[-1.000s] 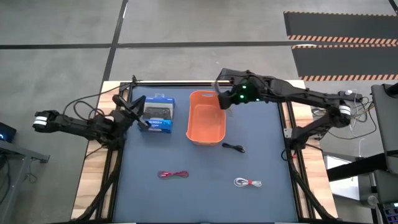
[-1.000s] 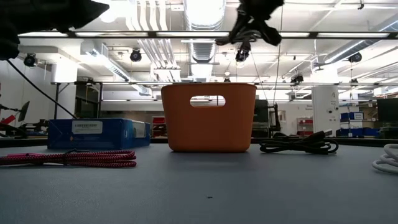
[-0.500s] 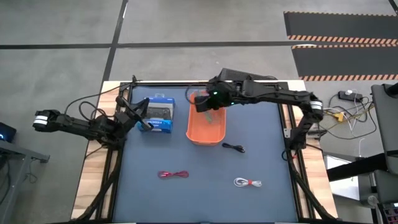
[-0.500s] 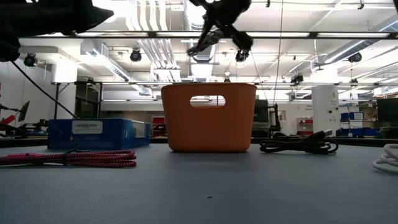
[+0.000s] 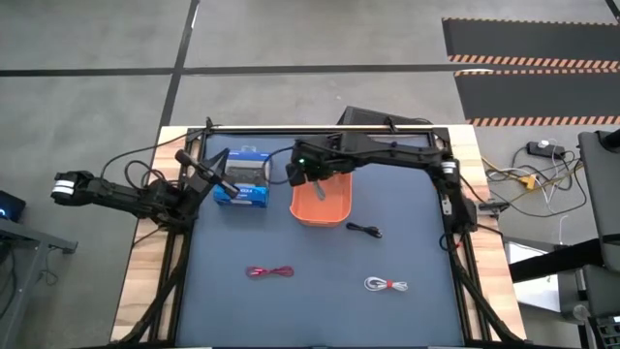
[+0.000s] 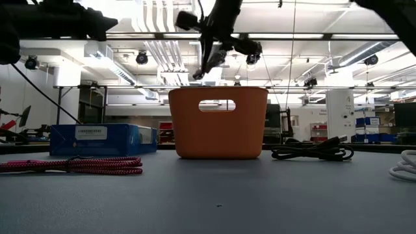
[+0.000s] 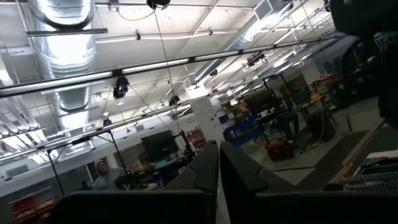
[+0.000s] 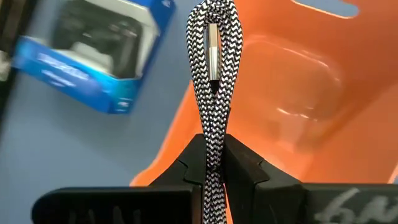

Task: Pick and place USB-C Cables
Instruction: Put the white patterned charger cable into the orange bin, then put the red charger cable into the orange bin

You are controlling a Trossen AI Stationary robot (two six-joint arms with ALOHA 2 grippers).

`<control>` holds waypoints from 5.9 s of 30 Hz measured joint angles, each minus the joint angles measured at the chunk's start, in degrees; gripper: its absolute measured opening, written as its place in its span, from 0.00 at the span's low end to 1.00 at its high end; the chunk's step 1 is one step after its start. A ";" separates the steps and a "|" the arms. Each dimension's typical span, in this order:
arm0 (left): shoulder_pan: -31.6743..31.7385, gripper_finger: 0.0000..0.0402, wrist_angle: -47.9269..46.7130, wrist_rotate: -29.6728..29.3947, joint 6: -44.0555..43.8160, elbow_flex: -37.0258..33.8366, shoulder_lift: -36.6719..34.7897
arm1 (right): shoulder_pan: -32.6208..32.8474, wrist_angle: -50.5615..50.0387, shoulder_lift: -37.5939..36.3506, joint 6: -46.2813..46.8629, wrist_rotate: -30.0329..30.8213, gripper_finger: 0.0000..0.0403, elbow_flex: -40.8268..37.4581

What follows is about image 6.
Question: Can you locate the red braided USB-C cable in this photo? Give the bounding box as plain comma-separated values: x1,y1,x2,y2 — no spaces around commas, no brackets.
0,155,144,176

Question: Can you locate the blue game controller box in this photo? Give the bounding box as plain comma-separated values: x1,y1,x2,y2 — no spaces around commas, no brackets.
49,123,159,157

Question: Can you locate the black USB-C cable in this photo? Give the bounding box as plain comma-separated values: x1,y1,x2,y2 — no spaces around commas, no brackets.
270,135,355,163

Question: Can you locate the blue-grey table mat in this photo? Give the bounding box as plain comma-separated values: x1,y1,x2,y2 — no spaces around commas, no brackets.
0,149,416,234

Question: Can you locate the red storage shelf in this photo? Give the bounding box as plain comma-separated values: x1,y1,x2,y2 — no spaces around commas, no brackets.
159,122,174,144
310,122,328,142

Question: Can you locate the blue storage bin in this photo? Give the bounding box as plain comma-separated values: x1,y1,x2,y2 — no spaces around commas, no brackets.
356,116,381,127
356,133,398,143

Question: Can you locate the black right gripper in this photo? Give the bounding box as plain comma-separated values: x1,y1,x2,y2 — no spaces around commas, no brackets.
192,0,263,81

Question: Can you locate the orange plastic basket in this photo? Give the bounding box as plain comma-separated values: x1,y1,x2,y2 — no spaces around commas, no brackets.
168,86,269,160

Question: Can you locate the white room pillar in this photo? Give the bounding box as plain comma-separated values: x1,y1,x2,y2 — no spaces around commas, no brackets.
326,89,357,142

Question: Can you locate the black computer monitor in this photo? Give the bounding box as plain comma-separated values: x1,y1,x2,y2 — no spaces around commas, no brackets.
394,102,416,128

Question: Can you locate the white USB-C cable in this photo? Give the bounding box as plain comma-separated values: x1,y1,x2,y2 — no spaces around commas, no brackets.
389,149,416,182

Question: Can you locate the black background equipment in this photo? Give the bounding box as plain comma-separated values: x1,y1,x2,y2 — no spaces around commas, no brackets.
265,103,294,144

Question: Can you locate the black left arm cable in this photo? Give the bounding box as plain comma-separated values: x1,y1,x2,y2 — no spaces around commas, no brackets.
11,63,82,125

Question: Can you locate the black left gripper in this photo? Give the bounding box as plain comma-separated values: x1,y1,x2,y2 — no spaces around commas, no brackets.
0,0,118,65

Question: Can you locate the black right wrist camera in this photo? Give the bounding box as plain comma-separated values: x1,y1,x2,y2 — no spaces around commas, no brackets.
175,10,200,32

